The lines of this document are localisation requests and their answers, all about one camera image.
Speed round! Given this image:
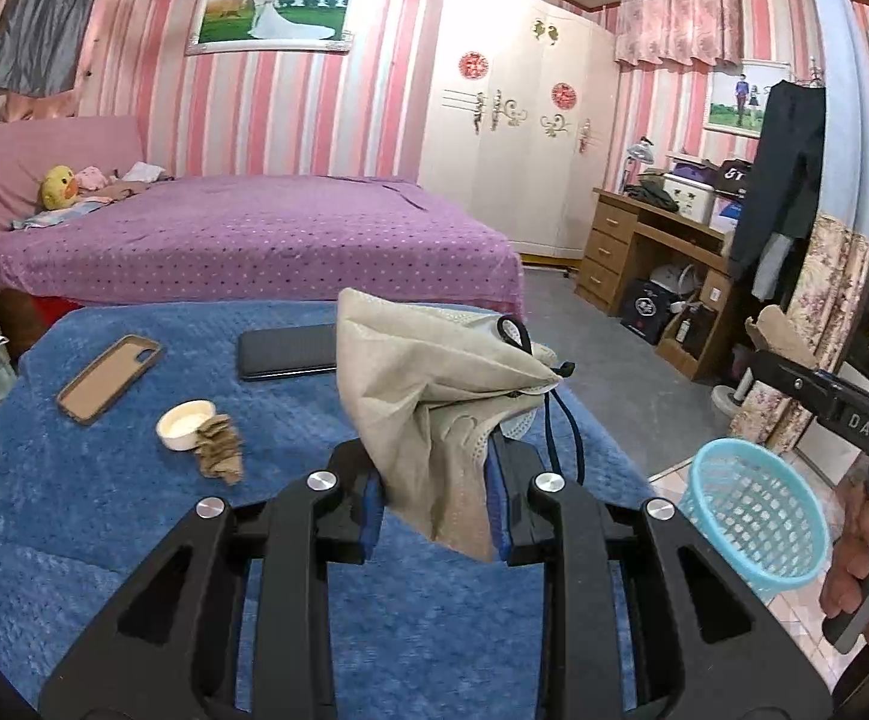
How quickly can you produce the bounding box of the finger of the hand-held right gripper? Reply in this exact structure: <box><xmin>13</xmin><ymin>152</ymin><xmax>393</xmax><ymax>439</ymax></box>
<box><xmin>747</xmin><ymin>347</ymin><xmax>847</xmax><ymax>412</ymax></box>

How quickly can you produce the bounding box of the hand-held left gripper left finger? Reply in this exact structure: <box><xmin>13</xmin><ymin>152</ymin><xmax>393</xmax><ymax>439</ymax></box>
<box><xmin>38</xmin><ymin>439</ymin><xmax>388</xmax><ymax>720</ymax></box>

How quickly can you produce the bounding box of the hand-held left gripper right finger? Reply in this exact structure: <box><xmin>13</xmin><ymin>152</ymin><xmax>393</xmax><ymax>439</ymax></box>
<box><xmin>489</xmin><ymin>435</ymin><xmax>833</xmax><ymax>720</ymax></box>

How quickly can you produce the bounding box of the brown cardboard piece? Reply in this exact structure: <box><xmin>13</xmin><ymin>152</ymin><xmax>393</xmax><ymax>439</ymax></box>
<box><xmin>744</xmin><ymin>305</ymin><xmax>820</xmax><ymax>374</ymax></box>

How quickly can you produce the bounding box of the light blue plastic basket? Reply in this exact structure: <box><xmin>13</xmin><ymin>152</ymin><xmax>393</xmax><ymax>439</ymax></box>
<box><xmin>678</xmin><ymin>437</ymin><xmax>832</xmax><ymax>605</ymax></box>

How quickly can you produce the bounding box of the beige drawstring cloth bag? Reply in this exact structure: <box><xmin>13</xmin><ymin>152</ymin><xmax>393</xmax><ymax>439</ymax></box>
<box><xmin>335</xmin><ymin>287</ymin><xmax>586</xmax><ymax>562</ymax></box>

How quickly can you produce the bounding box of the person's right hand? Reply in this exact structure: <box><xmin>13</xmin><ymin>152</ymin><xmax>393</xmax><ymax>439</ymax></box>
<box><xmin>819</xmin><ymin>465</ymin><xmax>869</xmax><ymax>650</ymax></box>

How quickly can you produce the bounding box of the white stand base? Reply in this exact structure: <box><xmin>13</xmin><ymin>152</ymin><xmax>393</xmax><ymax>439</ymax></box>
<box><xmin>711</xmin><ymin>382</ymin><xmax>748</xmax><ymax>419</ymax></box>

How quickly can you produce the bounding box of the floral curtain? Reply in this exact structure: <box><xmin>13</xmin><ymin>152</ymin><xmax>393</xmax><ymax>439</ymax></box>
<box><xmin>735</xmin><ymin>212</ymin><xmax>869</xmax><ymax>456</ymax></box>

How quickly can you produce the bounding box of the grey hanging garment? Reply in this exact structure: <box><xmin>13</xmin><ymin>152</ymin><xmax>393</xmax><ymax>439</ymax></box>
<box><xmin>750</xmin><ymin>232</ymin><xmax>793</xmax><ymax>302</ymax></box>

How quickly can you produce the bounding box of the white fan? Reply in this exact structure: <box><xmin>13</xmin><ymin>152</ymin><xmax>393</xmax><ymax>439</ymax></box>
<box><xmin>648</xmin><ymin>263</ymin><xmax>703</xmax><ymax>309</ymax></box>

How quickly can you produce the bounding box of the brown crumpled paper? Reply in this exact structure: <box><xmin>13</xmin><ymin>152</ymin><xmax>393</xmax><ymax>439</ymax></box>
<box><xmin>195</xmin><ymin>414</ymin><xmax>247</xmax><ymax>487</ymax></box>

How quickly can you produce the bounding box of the black smartphone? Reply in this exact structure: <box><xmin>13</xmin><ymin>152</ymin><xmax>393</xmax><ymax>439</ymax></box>
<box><xmin>236</xmin><ymin>323</ymin><xmax>340</xmax><ymax>383</ymax></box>

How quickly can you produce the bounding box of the white storage box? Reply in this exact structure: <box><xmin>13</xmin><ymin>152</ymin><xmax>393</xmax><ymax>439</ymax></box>
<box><xmin>663</xmin><ymin>172</ymin><xmax>718</xmax><ymax>225</ymax></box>

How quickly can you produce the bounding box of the dark bag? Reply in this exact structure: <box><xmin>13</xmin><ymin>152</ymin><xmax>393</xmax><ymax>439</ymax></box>
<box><xmin>715</xmin><ymin>158</ymin><xmax>756</xmax><ymax>197</ymax></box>

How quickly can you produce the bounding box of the small white round dish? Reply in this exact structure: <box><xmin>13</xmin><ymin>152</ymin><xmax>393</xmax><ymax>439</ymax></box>
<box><xmin>154</xmin><ymin>399</ymin><xmax>217</xmax><ymax>454</ymax></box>

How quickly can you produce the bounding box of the dark hanging coat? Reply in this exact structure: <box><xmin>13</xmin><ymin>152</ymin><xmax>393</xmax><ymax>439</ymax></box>
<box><xmin>726</xmin><ymin>78</ymin><xmax>830</xmax><ymax>280</ymax></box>

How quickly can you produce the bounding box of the wooden desk with drawers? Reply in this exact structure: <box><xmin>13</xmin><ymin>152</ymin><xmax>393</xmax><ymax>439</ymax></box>
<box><xmin>574</xmin><ymin>187</ymin><xmax>752</xmax><ymax>381</ymax></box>

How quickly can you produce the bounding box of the dark clothing pile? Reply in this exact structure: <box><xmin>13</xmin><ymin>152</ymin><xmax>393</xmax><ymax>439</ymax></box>
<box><xmin>624</xmin><ymin>181</ymin><xmax>681</xmax><ymax>213</ymax></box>

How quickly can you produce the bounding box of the blue fleece blanket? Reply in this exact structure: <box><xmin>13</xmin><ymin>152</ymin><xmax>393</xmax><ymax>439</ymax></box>
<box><xmin>0</xmin><ymin>300</ymin><xmax>655</xmax><ymax>720</ymax></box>

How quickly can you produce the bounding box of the desk lamp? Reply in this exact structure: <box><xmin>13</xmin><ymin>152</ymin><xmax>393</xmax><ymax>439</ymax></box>
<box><xmin>621</xmin><ymin>136</ymin><xmax>658</xmax><ymax>197</ymax></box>

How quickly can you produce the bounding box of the bed with purple bedspread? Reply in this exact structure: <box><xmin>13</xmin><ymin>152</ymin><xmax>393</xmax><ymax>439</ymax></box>
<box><xmin>0</xmin><ymin>171</ymin><xmax>527</xmax><ymax>340</ymax></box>

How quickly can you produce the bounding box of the brown phone case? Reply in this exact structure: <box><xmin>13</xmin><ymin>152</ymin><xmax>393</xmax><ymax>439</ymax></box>
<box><xmin>55</xmin><ymin>334</ymin><xmax>164</xmax><ymax>427</ymax></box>

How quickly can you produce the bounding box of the light blue curtain panel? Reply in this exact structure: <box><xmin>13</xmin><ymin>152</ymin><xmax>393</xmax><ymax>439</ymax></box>
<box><xmin>793</xmin><ymin>0</ymin><xmax>869</xmax><ymax>224</ymax></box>

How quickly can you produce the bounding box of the pink curtain valance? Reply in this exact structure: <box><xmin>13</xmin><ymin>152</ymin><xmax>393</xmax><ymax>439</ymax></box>
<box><xmin>613</xmin><ymin>0</ymin><xmax>745</xmax><ymax>70</ymax></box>

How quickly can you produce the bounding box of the white wardrobe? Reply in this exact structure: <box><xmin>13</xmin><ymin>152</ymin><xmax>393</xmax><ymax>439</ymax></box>
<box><xmin>415</xmin><ymin>0</ymin><xmax>625</xmax><ymax>261</ymax></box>

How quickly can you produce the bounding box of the yellow duck plush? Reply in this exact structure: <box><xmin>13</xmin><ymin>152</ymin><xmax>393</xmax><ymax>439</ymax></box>
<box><xmin>38</xmin><ymin>164</ymin><xmax>80</xmax><ymax>212</ymax></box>

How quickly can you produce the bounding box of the pink headboard cover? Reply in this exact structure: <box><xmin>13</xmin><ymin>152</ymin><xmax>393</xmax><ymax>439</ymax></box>
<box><xmin>0</xmin><ymin>115</ymin><xmax>148</xmax><ymax>242</ymax></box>

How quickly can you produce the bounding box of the grey hanging cloth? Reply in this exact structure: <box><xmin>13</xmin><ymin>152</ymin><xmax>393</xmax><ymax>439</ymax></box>
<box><xmin>0</xmin><ymin>0</ymin><xmax>118</xmax><ymax>98</ymax></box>

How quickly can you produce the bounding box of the small framed wall photo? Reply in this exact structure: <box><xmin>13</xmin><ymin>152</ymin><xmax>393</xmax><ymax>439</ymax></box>
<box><xmin>702</xmin><ymin>59</ymin><xmax>793</xmax><ymax>138</ymax></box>

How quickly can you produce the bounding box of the large framed wall poster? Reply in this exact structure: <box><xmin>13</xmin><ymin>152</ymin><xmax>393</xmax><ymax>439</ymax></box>
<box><xmin>184</xmin><ymin>0</ymin><xmax>355</xmax><ymax>58</ymax></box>

